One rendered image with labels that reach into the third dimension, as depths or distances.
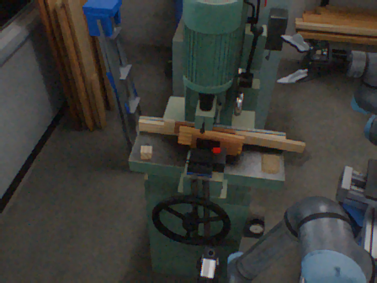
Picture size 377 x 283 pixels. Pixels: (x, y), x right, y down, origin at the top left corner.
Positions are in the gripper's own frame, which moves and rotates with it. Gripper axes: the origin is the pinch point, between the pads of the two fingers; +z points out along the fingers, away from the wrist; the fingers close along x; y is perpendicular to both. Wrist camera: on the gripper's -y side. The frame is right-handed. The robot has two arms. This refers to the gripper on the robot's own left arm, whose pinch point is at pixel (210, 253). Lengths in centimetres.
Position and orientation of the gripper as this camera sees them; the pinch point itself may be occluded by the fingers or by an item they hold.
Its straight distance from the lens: 137.5
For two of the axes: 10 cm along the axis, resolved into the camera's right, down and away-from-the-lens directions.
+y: -0.9, 9.7, 2.3
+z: 1.2, -2.2, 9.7
